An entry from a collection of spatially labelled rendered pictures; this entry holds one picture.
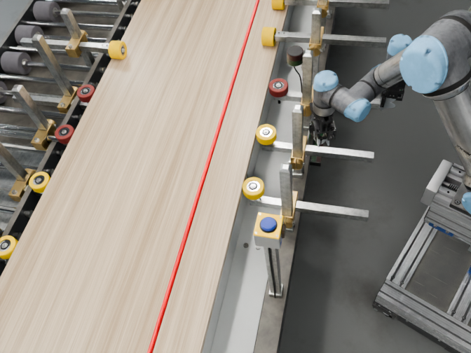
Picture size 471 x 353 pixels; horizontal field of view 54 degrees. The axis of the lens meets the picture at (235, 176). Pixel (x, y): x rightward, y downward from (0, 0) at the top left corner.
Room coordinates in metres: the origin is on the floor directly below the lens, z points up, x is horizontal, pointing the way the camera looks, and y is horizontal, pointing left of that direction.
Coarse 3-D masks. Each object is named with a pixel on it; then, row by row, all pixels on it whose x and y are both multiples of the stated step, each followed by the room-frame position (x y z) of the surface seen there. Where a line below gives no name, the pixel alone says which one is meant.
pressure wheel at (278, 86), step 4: (276, 80) 1.38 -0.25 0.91; (280, 80) 1.37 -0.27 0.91; (284, 80) 1.37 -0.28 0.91; (272, 84) 1.36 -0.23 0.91; (276, 84) 1.36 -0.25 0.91; (280, 84) 1.35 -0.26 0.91; (284, 84) 1.35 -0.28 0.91; (272, 88) 1.34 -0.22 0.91; (276, 88) 1.33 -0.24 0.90; (280, 88) 1.33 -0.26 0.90; (284, 88) 1.32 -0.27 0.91; (272, 92) 1.33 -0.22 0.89; (276, 92) 1.31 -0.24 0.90; (280, 92) 1.31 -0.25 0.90; (284, 92) 1.31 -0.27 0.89; (276, 96) 1.31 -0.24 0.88; (280, 96) 1.31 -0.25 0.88
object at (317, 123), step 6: (312, 120) 1.03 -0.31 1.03; (318, 120) 1.02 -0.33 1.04; (324, 120) 0.97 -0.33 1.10; (330, 120) 0.96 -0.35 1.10; (312, 126) 1.02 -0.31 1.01; (318, 126) 0.99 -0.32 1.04; (324, 126) 0.98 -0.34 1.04; (330, 126) 0.97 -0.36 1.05; (318, 132) 0.97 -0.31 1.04; (324, 132) 0.96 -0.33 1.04; (330, 132) 0.96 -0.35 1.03; (318, 138) 0.97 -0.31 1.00; (324, 138) 0.97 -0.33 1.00; (330, 138) 0.96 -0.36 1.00
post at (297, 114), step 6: (294, 108) 1.03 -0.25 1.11; (300, 108) 1.03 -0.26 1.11; (294, 114) 1.02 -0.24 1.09; (300, 114) 1.01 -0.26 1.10; (294, 120) 1.02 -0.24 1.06; (300, 120) 1.01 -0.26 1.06; (294, 126) 1.02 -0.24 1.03; (300, 126) 1.01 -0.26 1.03; (294, 132) 1.02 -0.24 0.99; (300, 132) 1.01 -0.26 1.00; (294, 138) 1.02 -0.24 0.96; (300, 138) 1.01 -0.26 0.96; (294, 144) 1.02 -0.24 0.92; (300, 144) 1.01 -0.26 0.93; (294, 150) 1.02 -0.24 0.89; (300, 150) 1.01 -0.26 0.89; (294, 156) 1.02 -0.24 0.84; (300, 156) 1.01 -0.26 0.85
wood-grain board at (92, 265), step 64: (192, 0) 2.04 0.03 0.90; (256, 0) 1.93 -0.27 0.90; (128, 64) 1.67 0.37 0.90; (192, 64) 1.58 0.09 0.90; (256, 64) 1.50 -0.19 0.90; (128, 128) 1.29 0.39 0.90; (192, 128) 1.22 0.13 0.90; (256, 128) 1.15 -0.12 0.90; (64, 192) 1.04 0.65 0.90; (128, 192) 0.98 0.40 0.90; (192, 192) 0.92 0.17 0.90; (64, 256) 0.77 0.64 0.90; (128, 256) 0.72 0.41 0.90; (192, 256) 0.67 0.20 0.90; (0, 320) 0.59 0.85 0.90; (64, 320) 0.54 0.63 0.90; (128, 320) 0.50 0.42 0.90; (192, 320) 0.46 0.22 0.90
